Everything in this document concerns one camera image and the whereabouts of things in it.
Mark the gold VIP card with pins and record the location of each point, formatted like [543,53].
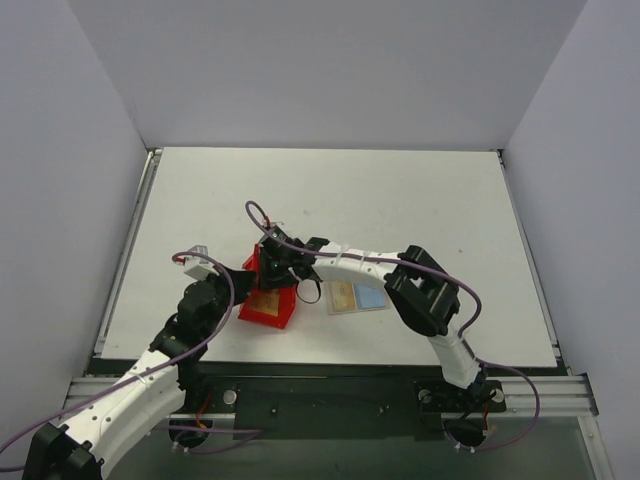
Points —
[341,296]

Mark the beige leather card holder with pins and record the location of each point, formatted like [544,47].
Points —
[367,299]

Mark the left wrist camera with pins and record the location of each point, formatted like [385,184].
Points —
[196,265]

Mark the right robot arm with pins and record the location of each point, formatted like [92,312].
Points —
[424,296]

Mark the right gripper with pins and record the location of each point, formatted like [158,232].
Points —
[273,276]

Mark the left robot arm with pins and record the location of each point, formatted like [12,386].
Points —
[90,443]

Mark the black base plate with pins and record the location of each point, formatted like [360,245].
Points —
[336,402]

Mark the red plastic bin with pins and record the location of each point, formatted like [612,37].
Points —
[287,302]

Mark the gold card in bin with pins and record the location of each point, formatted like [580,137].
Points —
[265,303]

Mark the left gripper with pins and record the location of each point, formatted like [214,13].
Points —
[241,279]

